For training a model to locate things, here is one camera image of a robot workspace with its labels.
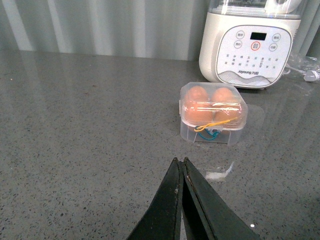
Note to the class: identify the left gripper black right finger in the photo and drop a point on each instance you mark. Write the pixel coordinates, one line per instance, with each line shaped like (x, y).
(206, 216)

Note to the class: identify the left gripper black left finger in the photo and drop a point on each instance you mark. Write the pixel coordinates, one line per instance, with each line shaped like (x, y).
(162, 220)

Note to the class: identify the blue rubber band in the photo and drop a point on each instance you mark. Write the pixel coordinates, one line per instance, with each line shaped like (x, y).
(208, 135)

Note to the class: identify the yellow rubber band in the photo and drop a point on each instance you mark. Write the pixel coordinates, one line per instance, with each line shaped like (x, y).
(203, 127)

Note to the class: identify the clear plastic egg box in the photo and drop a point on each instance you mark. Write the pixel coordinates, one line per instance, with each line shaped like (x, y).
(230, 133)

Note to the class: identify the brown egg carried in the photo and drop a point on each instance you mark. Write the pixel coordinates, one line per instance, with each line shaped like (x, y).
(225, 112)

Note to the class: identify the brown egg front left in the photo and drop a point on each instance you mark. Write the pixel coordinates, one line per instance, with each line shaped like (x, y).
(197, 113)

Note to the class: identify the brown egg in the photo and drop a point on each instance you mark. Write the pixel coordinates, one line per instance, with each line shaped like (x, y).
(196, 94)
(197, 113)
(223, 95)

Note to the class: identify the brown egg back right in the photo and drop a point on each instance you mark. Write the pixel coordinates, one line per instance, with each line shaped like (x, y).
(223, 95)

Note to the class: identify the brown egg back left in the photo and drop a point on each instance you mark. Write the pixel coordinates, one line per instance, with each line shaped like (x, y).
(196, 94)

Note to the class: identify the white Joyoung soymilk maker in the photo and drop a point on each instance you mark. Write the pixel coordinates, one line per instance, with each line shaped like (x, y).
(247, 43)

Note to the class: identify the clear plastic bag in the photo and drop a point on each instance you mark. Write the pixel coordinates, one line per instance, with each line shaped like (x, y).
(303, 68)

